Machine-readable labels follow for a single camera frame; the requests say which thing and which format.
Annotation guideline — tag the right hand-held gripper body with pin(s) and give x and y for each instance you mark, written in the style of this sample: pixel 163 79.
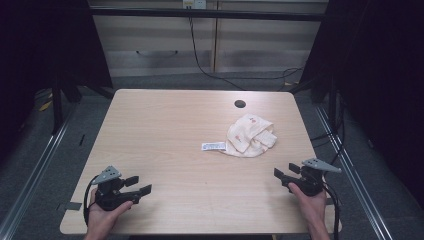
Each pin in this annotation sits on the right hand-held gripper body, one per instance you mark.
pixel 310 181

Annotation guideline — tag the cream cloth with white label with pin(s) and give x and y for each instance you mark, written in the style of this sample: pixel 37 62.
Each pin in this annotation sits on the cream cloth with white label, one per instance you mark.
pixel 248 136

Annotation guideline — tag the black horizontal frame bar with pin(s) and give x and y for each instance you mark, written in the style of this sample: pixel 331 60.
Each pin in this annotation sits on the black horizontal frame bar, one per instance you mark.
pixel 206 14

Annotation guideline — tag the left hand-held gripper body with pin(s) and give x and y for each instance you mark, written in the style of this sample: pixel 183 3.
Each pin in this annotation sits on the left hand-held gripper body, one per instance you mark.
pixel 108 193

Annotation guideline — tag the dark curtain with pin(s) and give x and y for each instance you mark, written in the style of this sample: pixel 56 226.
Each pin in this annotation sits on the dark curtain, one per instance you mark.
pixel 383 83
pixel 43 50

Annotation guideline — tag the person's right hand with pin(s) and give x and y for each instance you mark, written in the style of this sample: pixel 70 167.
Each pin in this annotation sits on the person's right hand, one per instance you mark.
pixel 311 206

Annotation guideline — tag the metal floor rail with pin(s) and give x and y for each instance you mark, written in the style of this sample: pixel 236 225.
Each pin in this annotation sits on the metal floor rail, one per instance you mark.
pixel 33 173
pixel 353 173

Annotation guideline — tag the black metal stand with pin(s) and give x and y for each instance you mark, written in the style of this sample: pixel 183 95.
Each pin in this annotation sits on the black metal stand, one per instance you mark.
pixel 57 110
pixel 332 103

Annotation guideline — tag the yellow floor tape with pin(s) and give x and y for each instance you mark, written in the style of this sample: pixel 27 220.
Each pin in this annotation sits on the yellow floor tape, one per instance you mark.
pixel 45 106

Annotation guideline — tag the person's left hand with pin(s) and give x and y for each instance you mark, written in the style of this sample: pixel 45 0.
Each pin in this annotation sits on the person's left hand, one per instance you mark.
pixel 100 220

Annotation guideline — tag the white wall socket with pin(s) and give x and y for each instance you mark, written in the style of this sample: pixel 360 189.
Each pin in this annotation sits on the white wall socket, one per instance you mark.
pixel 195 4

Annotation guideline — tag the grey tape piece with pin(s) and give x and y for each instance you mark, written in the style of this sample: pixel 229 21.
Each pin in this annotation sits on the grey tape piece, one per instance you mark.
pixel 330 201

